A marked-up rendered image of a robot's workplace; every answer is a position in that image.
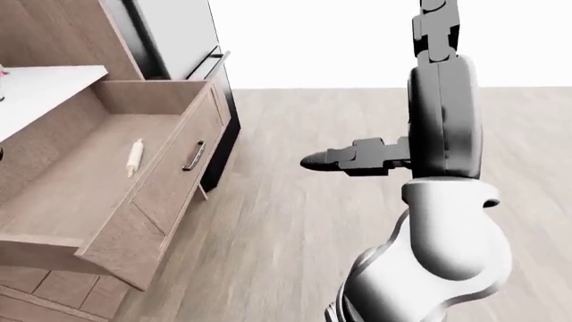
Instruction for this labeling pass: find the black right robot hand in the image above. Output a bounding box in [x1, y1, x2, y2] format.
[299, 0, 487, 183]

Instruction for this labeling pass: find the open wooden drawer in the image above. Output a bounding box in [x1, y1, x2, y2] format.
[0, 78, 232, 292]

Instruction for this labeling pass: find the black and silver refrigerator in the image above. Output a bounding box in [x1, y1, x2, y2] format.
[98, 0, 241, 193]

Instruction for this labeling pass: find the wooden rolling pin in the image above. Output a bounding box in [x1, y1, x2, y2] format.
[124, 137, 146, 179]

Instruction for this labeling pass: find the tall wooden side panel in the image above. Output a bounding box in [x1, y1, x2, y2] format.
[0, 0, 145, 81]

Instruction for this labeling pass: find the white countertop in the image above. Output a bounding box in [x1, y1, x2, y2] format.
[0, 64, 110, 144]

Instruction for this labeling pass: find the wooden base cabinet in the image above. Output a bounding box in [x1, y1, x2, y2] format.
[0, 72, 242, 322]

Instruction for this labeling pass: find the black refrigerator handle bar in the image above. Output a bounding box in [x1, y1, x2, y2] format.
[190, 44, 231, 81]

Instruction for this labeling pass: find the dark metal drawer handle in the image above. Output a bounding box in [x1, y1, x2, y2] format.
[181, 140, 207, 172]

